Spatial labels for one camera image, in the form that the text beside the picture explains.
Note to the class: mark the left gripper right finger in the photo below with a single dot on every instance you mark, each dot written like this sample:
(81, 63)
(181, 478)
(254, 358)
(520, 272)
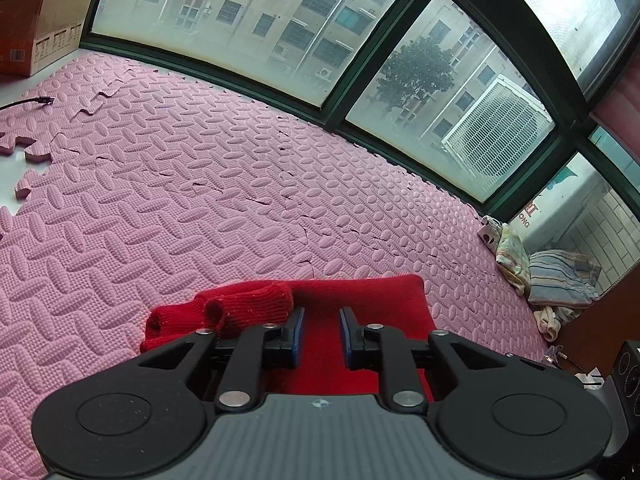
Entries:
(396, 359)

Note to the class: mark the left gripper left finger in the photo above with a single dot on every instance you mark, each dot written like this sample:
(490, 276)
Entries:
(261, 347)

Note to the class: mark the red sweatpants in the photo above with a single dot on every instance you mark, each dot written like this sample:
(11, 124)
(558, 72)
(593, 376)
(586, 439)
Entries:
(228, 310)

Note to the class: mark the cream crumpled cloth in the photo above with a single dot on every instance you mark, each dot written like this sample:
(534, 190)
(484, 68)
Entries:
(550, 320)

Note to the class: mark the striped folded cloth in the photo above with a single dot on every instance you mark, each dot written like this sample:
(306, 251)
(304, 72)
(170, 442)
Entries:
(563, 279)

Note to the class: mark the floral folded cloth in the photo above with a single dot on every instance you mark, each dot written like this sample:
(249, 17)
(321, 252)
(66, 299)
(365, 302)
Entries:
(512, 261)

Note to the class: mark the polka dot white cloth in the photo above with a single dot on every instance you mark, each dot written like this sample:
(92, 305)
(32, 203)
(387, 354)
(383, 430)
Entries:
(490, 232)

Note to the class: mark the pink foam puzzle mat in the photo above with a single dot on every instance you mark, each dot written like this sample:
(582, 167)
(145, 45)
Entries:
(158, 186)

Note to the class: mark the outdoor air conditioner unit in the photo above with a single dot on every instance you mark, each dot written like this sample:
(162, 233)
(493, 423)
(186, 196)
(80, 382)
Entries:
(496, 134)

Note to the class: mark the brown cardboard box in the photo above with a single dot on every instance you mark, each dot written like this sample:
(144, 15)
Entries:
(36, 33)

